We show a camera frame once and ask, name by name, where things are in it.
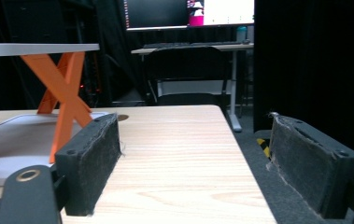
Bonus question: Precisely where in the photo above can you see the computer monitor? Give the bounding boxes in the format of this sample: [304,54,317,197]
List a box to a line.
[122,0,256,33]

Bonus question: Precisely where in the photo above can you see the white mat with orange marks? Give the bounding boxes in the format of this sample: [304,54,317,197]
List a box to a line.
[0,111,110,188]

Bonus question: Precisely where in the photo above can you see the light desk with white legs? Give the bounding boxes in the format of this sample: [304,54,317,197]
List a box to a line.
[131,42,255,133]

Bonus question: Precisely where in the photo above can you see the black curtain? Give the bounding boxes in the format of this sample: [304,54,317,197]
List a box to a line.
[253,0,354,167]

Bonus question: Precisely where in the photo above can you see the black keyboard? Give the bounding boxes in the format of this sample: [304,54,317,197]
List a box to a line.
[142,41,244,49]

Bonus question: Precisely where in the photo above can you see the black chair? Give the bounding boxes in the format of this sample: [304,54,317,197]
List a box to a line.
[143,46,233,108]

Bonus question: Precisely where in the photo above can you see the white shelf with orange legs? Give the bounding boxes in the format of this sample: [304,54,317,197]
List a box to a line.
[0,42,101,165]

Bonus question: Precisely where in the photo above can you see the yellow and black tape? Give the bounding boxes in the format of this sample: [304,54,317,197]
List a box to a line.
[256,137,273,160]

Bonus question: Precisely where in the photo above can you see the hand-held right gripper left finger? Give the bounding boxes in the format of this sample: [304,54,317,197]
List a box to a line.
[54,112,122,217]

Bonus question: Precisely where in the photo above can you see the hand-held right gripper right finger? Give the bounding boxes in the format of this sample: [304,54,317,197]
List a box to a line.
[266,111,354,219]

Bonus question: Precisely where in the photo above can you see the teal bottle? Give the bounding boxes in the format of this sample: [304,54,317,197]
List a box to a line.
[235,25,248,43]

